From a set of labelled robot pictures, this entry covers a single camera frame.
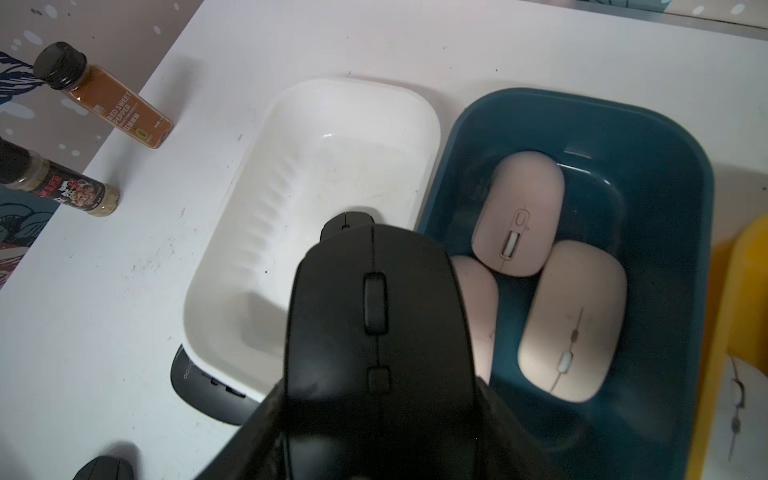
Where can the brown spice bottle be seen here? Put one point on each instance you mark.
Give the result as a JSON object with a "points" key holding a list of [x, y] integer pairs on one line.
{"points": [[66, 69]]}

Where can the yellow storage box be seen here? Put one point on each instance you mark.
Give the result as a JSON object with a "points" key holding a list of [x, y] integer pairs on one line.
{"points": [[736, 325]]}

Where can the dark spice bottle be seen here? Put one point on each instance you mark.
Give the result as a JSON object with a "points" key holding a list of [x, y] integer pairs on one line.
{"points": [[26, 170]]}

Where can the pink mouse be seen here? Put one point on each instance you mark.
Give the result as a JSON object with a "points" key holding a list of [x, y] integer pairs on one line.
{"points": [[574, 323], [518, 222], [480, 295]]}

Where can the teal storage box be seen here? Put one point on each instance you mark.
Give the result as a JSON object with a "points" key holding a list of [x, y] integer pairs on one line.
{"points": [[638, 186]]}

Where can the black mouse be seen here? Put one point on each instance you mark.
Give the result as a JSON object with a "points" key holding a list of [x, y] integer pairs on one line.
{"points": [[208, 395], [379, 374], [106, 468], [346, 224]]}

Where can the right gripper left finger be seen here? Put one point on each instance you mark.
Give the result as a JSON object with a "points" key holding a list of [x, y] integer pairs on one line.
{"points": [[256, 450]]}

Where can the white mouse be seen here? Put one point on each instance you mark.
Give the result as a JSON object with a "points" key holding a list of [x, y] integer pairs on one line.
{"points": [[737, 444]]}

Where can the white storage box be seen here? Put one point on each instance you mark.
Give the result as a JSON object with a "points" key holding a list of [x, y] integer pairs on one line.
{"points": [[326, 146]]}

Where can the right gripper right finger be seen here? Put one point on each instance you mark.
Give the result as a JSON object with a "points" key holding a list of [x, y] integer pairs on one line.
{"points": [[505, 449]]}

